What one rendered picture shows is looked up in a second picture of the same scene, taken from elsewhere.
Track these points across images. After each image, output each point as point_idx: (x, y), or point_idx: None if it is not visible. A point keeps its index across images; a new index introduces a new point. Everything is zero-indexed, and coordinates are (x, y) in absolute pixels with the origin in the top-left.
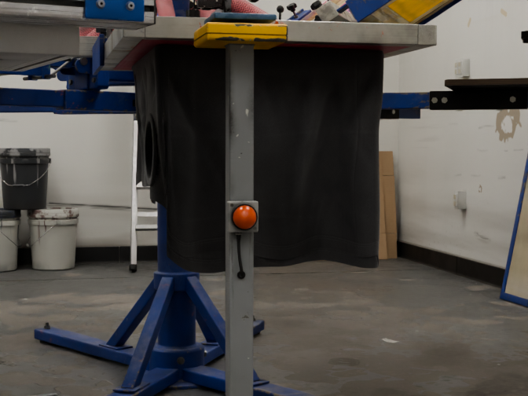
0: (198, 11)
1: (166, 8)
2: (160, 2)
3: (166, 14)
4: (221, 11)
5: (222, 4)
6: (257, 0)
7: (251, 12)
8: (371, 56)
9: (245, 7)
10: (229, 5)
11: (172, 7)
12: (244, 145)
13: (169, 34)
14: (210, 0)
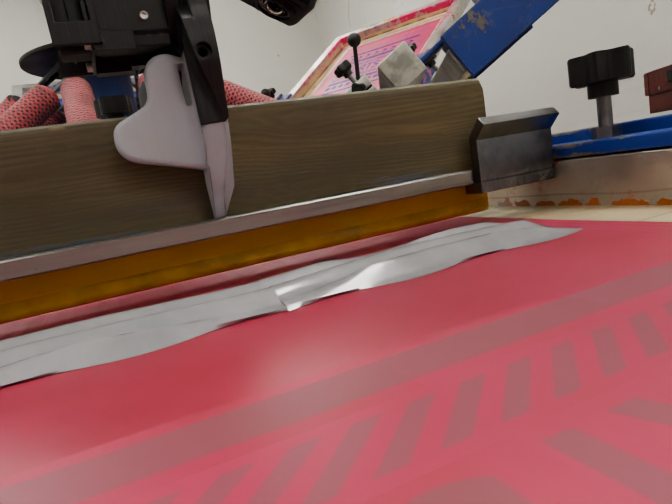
0: (124, 98)
1: (78, 109)
2: (68, 100)
3: (78, 121)
4: (177, 63)
5: (174, 31)
6: (310, 4)
7: (240, 96)
8: None
9: (228, 89)
10: (206, 26)
11: (92, 106)
12: None
13: None
14: (114, 17)
